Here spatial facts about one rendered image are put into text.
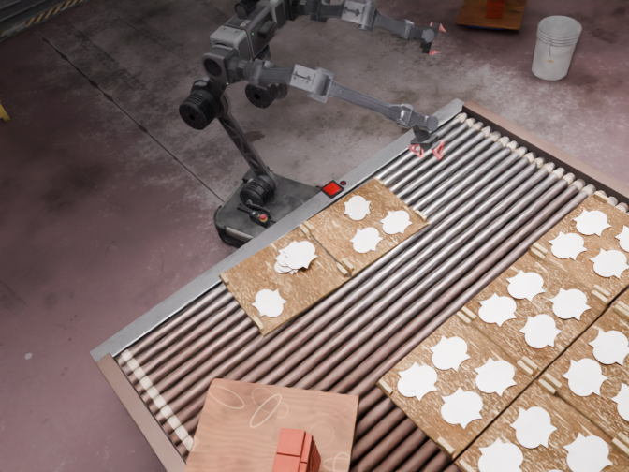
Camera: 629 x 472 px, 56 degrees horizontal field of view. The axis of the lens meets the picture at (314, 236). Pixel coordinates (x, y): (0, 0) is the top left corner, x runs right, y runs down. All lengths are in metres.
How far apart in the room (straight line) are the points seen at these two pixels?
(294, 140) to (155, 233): 1.20
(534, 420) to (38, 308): 2.90
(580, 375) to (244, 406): 1.12
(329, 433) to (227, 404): 0.35
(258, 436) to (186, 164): 2.74
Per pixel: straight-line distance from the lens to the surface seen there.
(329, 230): 2.48
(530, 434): 2.08
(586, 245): 2.53
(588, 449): 2.11
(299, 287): 2.32
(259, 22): 2.67
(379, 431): 2.06
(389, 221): 2.49
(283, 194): 3.59
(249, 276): 2.40
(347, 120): 4.43
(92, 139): 4.89
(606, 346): 2.28
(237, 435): 1.98
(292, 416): 1.97
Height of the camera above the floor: 2.85
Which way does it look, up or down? 51 degrees down
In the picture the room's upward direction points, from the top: 9 degrees counter-clockwise
